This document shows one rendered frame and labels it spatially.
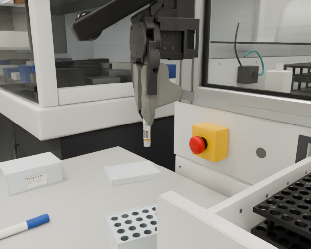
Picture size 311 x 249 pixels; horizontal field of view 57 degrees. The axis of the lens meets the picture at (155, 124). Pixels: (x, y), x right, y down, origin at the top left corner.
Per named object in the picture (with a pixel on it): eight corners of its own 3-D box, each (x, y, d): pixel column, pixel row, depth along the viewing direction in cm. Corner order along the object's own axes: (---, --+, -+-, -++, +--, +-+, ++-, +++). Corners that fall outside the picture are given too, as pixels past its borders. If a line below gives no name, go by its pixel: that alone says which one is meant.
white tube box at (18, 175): (8, 196, 64) (5, 174, 63) (0, 182, 70) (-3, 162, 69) (63, 180, 72) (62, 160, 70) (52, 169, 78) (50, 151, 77)
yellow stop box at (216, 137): (213, 164, 61) (214, 131, 60) (188, 154, 67) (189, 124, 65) (227, 158, 65) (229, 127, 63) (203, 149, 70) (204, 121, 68)
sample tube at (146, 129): (144, 147, 44) (144, 118, 43) (141, 145, 45) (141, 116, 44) (151, 146, 45) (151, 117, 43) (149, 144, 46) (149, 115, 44)
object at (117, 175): (111, 186, 68) (111, 180, 68) (104, 172, 76) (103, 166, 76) (161, 178, 73) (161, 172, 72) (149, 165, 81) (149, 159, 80)
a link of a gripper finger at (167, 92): (185, 126, 42) (186, 62, 40) (147, 130, 40) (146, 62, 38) (177, 122, 45) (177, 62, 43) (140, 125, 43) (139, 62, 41)
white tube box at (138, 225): (119, 265, 44) (118, 243, 43) (105, 233, 51) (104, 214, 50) (190, 243, 48) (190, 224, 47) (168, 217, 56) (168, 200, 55)
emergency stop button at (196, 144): (200, 157, 61) (201, 139, 60) (186, 152, 64) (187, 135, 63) (209, 153, 63) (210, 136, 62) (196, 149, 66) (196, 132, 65)
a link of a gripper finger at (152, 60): (161, 96, 38) (160, 26, 37) (150, 96, 38) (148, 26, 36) (149, 92, 43) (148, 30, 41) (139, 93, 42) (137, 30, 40)
